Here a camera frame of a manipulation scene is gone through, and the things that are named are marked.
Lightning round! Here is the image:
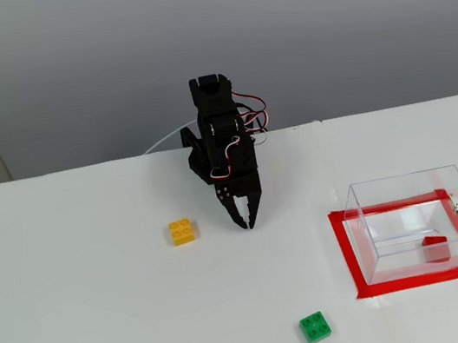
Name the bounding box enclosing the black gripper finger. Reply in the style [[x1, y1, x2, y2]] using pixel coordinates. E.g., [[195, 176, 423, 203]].
[[216, 194, 250, 234], [244, 190, 271, 230]]

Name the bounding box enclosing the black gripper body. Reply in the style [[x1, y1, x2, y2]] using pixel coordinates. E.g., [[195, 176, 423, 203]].
[[211, 168, 265, 205]]

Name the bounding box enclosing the red lego brick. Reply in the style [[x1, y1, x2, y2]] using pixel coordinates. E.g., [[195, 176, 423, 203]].
[[419, 233, 452, 266]]

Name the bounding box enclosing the yellow lego brick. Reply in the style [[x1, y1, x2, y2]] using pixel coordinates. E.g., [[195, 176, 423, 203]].
[[167, 215, 202, 248]]

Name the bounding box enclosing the transparent plastic box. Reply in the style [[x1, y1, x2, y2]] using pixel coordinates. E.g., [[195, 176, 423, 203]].
[[338, 162, 458, 288]]

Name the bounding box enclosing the green lego brick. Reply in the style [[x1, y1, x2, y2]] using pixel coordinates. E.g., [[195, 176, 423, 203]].
[[297, 309, 335, 343]]

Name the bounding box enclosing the red white servo wire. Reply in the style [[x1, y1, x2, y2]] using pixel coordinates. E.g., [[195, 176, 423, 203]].
[[205, 135, 248, 182], [231, 85, 272, 136]]

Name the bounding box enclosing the white cable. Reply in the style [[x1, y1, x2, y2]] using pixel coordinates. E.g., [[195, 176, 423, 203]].
[[138, 120, 201, 155]]

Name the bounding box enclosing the red tape frame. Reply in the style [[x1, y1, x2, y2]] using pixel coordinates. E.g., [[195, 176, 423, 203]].
[[326, 185, 458, 303]]

